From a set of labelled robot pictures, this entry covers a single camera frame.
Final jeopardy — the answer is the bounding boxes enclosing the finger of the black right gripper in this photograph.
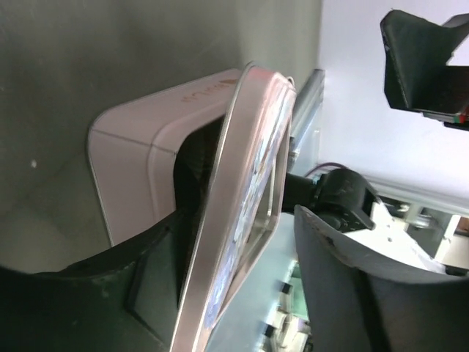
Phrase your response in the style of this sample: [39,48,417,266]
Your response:
[380,10,468,128]

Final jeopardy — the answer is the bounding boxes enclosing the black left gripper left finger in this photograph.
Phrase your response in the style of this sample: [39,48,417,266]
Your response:
[1,209,194,351]

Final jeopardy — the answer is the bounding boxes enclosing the silver tin lid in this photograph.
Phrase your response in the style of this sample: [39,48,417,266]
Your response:
[171,62,296,351]

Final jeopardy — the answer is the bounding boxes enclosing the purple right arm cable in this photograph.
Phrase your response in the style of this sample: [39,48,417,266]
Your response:
[307,163,340,177]

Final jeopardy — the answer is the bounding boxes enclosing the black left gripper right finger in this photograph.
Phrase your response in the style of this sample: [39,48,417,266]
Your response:
[294,205,468,351]

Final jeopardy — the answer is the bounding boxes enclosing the pink cookie tin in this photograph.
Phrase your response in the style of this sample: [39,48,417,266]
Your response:
[88,69,241,245]

